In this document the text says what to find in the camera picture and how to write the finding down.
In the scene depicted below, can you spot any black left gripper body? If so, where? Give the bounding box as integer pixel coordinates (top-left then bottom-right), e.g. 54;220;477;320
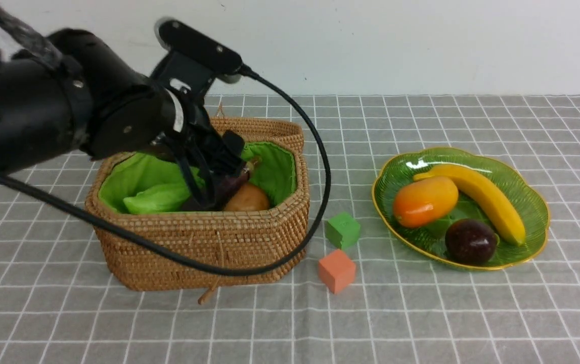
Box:
156;89;230;175

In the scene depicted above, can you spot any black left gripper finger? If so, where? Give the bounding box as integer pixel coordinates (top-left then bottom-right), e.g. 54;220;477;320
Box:
170;147;216;211
211;130;246;193

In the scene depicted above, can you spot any purple eggplant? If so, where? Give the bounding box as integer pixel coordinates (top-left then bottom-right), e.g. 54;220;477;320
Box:
215;155;262;210

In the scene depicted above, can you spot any green chayote vegetable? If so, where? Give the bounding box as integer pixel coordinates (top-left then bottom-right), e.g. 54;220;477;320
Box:
122;184;191;215

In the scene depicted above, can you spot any brown potato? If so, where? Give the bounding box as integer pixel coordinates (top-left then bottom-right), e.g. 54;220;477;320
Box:
222;182;271;212

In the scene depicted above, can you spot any orange mango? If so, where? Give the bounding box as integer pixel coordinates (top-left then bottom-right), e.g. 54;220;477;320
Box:
393;176;459;229

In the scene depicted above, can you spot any yellow banana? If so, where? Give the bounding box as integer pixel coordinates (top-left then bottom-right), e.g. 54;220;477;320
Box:
413;163;526;246

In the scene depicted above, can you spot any dark purple mangosteen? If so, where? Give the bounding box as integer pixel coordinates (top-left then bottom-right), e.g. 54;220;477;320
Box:
444;218;498;266

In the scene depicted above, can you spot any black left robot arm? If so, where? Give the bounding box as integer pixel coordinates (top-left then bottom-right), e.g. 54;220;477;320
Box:
0;6;244;210

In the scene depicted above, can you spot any green foam cube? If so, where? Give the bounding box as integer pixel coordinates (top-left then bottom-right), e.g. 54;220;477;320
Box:
325;212;361;250

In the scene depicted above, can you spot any orange foam cube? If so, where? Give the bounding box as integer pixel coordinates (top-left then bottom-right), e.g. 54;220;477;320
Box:
318;249;357;295

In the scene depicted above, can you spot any green glass leaf plate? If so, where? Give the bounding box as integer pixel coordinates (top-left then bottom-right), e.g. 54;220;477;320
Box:
371;147;550;271

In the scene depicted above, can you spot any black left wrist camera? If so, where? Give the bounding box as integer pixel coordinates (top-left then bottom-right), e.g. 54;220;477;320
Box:
150;18;244;100

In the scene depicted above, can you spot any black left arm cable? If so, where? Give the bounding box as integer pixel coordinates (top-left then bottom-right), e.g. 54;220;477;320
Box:
0;68;332;277

